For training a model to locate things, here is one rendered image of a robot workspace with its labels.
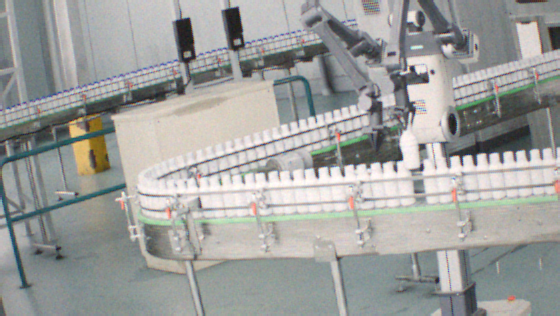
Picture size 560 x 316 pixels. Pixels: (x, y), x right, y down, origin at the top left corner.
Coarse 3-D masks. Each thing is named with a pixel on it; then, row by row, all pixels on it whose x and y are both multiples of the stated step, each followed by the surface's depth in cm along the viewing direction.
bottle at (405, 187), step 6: (402, 162) 457; (402, 168) 455; (402, 174) 454; (408, 174) 454; (408, 180) 454; (402, 186) 455; (408, 186) 455; (402, 192) 456; (408, 192) 455; (414, 198) 457; (402, 204) 457; (408, 204) 456
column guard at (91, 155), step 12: (84, 120) 1492; (96, 120) 1508; (72, 132) 1508; (84, 132) 1495; (84, 144) 1499; (96, 144) 1506; (84, 156) 1504; (96, 156) 1505; (108, 156) 1524; (84, 168) 1509; (96, 168) 1503; (108, 168) 1522
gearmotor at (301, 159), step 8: (296, 152) 621; (304, 152) 622; (272, 160) 613; (280, 160) 612; (288, 160) 610; (296, 160) 611; (304, 160) 619; (312, 160) 622; (264, 168) 613; (272, 168) 610; (280, 168) 610; (288, 168) 610; (296, 168) 611; (304, 168) 618; (312, 168) 623
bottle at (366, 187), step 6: (360, 168) 464; (360, 174) 465; (366, 174) 465; (366, 180) 464; (360, 186) 465; (366, 186) 464; (366, 192) 464; (360, 204) 467; (366, 204) 465; (372, 204) 466
